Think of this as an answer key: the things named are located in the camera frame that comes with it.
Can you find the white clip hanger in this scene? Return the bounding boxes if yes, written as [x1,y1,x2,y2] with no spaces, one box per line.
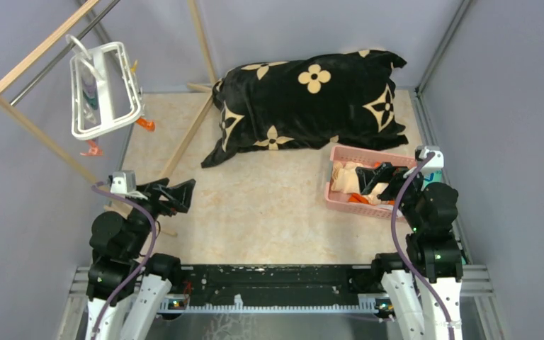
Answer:
[65,34,145,141]

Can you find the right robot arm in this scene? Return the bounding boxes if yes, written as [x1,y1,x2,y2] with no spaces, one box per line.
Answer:
[350,161,463,339]

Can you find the metal rack rod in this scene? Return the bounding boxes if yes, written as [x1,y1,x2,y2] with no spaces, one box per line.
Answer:
[9,0,120,106]

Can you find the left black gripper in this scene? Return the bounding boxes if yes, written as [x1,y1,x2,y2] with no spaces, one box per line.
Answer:
[126,178,196,257]

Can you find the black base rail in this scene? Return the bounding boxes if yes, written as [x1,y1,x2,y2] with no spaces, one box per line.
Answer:
[158,260,397,315]

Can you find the wooden drying rack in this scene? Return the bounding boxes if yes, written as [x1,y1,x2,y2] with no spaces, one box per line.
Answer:
[0,0,217,238]

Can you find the cream boxer underwear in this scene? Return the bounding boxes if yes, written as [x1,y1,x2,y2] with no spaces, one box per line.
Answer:
[330,161,395,205]

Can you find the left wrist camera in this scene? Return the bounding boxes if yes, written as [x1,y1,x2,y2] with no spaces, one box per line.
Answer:
[108,170,137,196]

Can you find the pink plastic basket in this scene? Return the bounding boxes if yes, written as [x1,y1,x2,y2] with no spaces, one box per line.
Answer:
[324,145,417,220]

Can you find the orange underwear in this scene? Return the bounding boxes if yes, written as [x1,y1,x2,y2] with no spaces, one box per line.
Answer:
[344,162,388,205]

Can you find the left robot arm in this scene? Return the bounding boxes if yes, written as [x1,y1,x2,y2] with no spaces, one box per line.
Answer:
[86,171,196,339]

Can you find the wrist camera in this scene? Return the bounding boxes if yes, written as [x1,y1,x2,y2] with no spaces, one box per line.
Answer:
[108,170,137,196]
[414,145,444,176]

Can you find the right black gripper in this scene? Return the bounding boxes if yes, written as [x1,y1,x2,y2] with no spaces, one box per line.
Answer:
[356,160,432,230]

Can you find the orange clothespin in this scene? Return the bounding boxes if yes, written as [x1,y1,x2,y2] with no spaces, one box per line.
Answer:
[80,140,103,157]
[135,118,155,132]

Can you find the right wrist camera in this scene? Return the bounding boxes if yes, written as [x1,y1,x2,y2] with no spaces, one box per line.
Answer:
[414,145,444,176]

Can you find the black floral pillow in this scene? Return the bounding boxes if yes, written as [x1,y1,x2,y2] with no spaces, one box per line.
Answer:
[201,49,408,168]

